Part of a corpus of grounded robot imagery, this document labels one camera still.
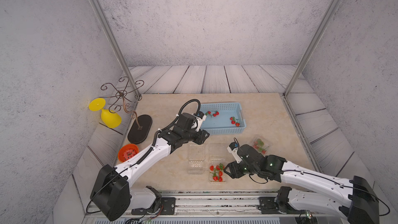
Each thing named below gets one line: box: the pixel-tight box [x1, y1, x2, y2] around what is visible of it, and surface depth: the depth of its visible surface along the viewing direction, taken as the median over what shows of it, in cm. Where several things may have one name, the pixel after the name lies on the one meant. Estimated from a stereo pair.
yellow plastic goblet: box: [88, 97, 122, 129], surface depth 76 cm
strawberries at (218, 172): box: [209, 162, 225, 182], surface depth 84 cm
